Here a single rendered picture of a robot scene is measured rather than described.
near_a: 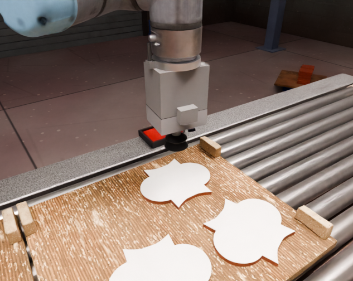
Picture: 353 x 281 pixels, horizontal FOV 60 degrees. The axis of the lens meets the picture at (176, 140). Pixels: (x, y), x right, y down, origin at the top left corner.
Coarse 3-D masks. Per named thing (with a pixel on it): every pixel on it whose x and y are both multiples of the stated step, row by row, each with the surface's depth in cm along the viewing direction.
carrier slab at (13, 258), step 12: (0, 228) 50; (0, 240) 48; (0, 252) 46; (12, 252) 46; (24, 252) 46; (0, 264) 44; (12, 264) 44; (24, 264) 44; (0, 276) 43; (12, 276) 43; (24, 276) 43
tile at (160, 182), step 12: (168, 168) 62; (180, 168) 62; (192, 168) 62; (204, 168) 62; (144, 180) 59; (156, 180) 59; (168, 180) 59; (180, 180) 59; (192, 180) 59; (204, 180) 59; (144, 192) 56; (156, 192) 56; (168, 192) 56; (180, 192) 56; (192, 192) 56; (204, 192) 56; (180, 204) 54
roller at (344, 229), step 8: (352, 208) 57; (336, 216) 56; (344, 216) 55; (352, 216) 54; (336, 224) 53; (344, 224) 53; (352, 224) 53; (336, 232) 51; (344, 232) 52; (352, 232) 53; (344, 240) 52; (336, 248) 51; (304, 272) 47
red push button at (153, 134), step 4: (144, 132) 78; (148, 132) 78; (152, 132) 78; (156, 132) 78; (148, 136) 76; (152, 136) 76; (156, 136) 76; (160, 136) 76; (164, 136) 76; (152, 140) 75
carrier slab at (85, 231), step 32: (160, 160) 66; (192, 160) 66; (224, 160) 66; (96, 192) 57; (128, 192) 57; (224, 192) 57; (256, 192) 57; (64, 224) 51; (96, 224) 51; (128, 224) 51; (160, 224) 51; (192, 224) 51; (288, 224) 51; (32, 256) 45; (64, 256) 45; (96, 256) 45; (288, 256) 45; (320, 256) 46
